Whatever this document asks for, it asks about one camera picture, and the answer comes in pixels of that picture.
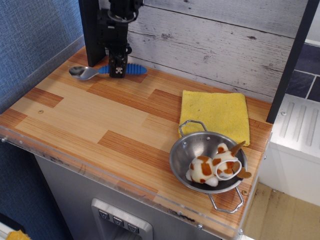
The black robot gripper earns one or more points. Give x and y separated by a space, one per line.
112 32

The blue handled metal spoon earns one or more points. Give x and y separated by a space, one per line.
85 73

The yellow folded cloth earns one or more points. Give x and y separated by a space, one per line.
223 113

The brown white plush toy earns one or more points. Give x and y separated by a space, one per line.
223 166

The grey cabinet control panel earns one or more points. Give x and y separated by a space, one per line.
116 224

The yellow black object on floor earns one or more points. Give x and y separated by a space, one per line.
8 233

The white ribbed appliance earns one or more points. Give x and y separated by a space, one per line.
292 159

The black left frame post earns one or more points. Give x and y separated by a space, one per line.
88 12

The black frame post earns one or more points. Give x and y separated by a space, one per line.
299 41
88 12

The steel bowl with handles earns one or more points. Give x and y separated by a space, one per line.
204 143

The black right frame post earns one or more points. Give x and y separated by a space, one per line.
299 41

